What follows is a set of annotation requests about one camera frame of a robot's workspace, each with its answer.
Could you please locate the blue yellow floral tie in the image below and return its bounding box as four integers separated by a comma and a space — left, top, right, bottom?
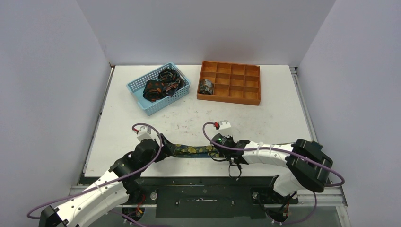
173, 144, 222, 158

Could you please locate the orange wooden compartment tray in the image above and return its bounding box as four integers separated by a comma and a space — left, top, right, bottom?
197, 61, 261, 106

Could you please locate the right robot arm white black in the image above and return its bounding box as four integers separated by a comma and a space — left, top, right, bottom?
211, 133, 333, 203

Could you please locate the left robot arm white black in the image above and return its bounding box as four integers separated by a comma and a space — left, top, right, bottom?
39, 134, 176, 227

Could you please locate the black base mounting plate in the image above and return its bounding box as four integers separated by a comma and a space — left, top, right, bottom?
78, 176, 314, 220

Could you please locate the black orange patterned tie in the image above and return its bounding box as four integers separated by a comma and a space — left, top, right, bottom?
142, 80, 173, 102

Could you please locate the blue plastic basket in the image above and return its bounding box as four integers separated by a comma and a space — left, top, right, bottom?
126, 62, 190, 116

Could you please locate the dark patterned tie in basket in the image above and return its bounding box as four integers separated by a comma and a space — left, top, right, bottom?
158, 68, 185, 97

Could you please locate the rolled dark patterned tie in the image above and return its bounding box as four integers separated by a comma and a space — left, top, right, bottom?
198, 79, 214, 95

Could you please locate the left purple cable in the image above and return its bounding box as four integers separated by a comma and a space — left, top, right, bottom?
26, 122, 164, 220

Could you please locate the purple cable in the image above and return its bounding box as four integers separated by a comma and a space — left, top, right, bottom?
202, 122, 346, 188
26, 122, 164, 220

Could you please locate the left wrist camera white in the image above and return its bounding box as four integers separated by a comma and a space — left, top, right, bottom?
132, 125, 153, 142

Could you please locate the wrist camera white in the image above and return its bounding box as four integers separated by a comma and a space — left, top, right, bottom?
213, 120, 231, 130
132, 125, 153, 142

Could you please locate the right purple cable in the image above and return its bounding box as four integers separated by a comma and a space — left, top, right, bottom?
202, 122, 346, 188

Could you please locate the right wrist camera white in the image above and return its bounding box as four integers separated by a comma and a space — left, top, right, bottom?
213, 120, 231, 130

